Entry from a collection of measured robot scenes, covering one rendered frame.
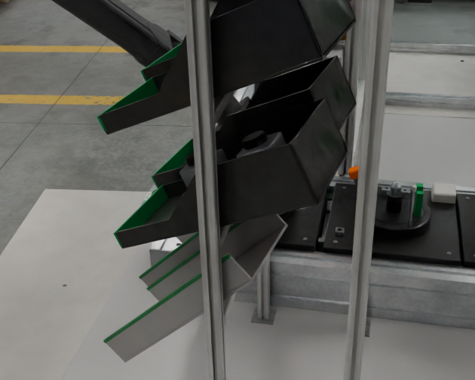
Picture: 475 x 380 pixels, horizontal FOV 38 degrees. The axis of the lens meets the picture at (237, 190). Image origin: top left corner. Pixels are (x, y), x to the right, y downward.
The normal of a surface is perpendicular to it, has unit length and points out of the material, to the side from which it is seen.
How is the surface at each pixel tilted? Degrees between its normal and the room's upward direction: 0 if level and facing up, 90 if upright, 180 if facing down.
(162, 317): 90
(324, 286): 90
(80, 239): 0
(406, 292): 90
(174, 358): 0
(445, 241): 0
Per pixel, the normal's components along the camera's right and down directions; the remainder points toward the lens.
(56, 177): -0.03, -0.87
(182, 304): -0.38, 0.47
